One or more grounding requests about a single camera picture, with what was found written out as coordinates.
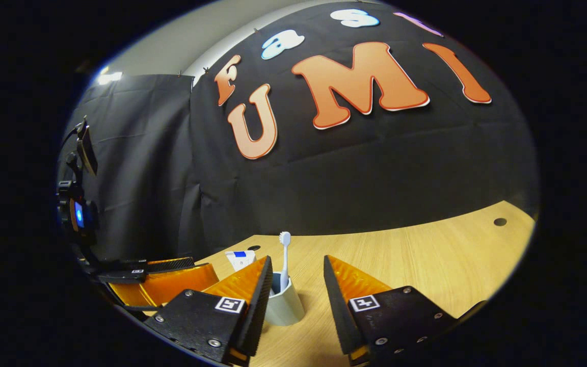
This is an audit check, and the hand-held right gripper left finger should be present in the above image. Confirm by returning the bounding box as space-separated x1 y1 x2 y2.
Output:
143 255 274 367

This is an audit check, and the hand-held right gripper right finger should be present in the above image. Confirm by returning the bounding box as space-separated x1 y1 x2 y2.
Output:
323 255 458 366

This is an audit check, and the pale cup with blue inside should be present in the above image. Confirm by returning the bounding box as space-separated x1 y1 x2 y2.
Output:
265 272 305 327

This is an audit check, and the white toothpaste tube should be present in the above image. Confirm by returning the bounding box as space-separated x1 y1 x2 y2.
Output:
225 250 257 271

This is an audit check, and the white toothbrush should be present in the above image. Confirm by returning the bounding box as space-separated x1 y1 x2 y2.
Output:
279 231 292 294

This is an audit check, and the wooden desktop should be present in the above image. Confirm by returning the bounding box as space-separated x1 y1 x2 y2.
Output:
120 200 536 367

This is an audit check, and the black backdrop cloth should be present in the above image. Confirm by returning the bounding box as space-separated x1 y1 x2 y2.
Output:
58 0 540 260

